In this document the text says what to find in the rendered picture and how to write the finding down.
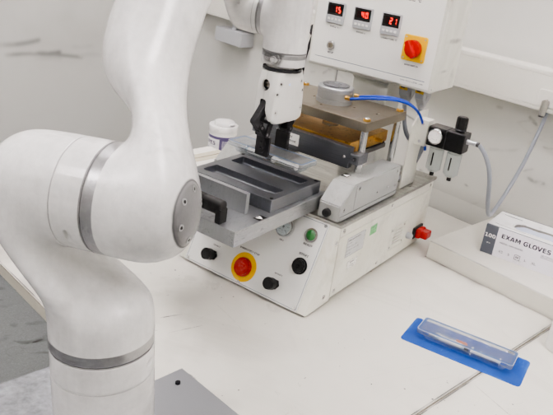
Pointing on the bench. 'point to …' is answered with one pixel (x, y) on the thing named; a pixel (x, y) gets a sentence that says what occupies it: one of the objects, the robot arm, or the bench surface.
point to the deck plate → (326, 174)
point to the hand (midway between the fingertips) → (272, 144)
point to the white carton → (520, 242)
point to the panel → (267, 260)
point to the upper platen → (376, 137)
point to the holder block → (262, 181)
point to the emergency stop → (243, 267)
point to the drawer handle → (219, 207)
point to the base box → (364, 246)
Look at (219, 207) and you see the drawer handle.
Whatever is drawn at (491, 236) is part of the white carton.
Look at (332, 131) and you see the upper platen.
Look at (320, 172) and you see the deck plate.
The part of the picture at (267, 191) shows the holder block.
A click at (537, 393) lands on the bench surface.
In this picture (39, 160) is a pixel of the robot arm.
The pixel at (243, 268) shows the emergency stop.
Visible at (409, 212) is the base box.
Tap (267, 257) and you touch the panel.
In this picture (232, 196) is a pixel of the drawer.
